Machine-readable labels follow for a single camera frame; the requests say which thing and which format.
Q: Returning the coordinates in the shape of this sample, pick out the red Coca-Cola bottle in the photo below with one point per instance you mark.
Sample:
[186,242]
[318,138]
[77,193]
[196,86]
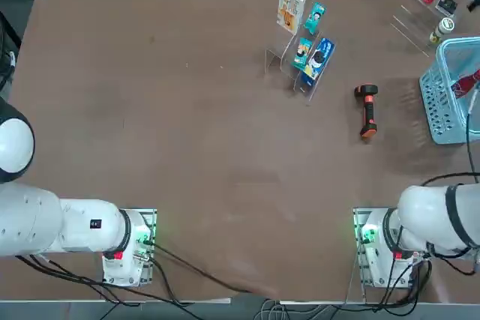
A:
[467,84]

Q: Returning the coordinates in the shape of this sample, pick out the green white lidded jar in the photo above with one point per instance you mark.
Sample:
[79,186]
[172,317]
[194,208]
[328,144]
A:
[440,31]

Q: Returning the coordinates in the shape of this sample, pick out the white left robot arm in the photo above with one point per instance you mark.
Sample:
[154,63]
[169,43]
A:
[37,219]

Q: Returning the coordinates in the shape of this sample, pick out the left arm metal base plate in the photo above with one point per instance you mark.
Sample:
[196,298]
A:
[152,219]

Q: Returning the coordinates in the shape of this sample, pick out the light blue shopping basket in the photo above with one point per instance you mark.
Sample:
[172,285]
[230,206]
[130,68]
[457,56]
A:
[435,110]

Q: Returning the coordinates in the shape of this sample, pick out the white cookie box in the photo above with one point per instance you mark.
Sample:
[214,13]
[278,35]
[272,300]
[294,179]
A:
[290,9]

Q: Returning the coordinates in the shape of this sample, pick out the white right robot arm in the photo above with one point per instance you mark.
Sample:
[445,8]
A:
[423,215]

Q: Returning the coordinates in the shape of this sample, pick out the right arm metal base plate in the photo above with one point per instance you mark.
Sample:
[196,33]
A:
[358,219]

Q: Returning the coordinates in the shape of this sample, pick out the teal cartoon snack packet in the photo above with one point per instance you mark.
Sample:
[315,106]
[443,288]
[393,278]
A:
[302,54]
[314,18]

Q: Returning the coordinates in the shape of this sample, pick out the small black box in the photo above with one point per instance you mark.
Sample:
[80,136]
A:
[446,5]

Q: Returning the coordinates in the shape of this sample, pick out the blue Oreo cookie box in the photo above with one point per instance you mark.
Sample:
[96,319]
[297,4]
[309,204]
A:
[318,59]

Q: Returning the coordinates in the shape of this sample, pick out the clear acrylic stepped shelf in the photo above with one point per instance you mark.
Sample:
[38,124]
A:
[408,24]
[275,58]

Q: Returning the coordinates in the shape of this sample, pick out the orange black barcode scanner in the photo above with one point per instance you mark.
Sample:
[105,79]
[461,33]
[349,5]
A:
[369,110]

